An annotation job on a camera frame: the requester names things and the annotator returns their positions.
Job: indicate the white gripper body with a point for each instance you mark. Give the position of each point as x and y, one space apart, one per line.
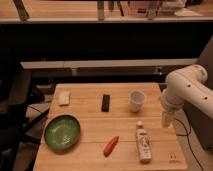
167 119

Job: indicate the green ceramic bowl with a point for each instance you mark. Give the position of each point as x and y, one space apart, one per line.
62 132

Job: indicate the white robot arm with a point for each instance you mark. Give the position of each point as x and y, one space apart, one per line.
186 84

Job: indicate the white plastic bottle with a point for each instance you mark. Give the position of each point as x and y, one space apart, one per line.
143 143

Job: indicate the white paper cup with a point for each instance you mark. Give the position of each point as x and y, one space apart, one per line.
137 99

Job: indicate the black rectangular block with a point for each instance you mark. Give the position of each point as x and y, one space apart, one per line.
105 103

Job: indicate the white sponge block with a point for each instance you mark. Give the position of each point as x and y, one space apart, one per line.
64 98

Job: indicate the black chair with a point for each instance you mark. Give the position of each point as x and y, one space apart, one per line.
16 93

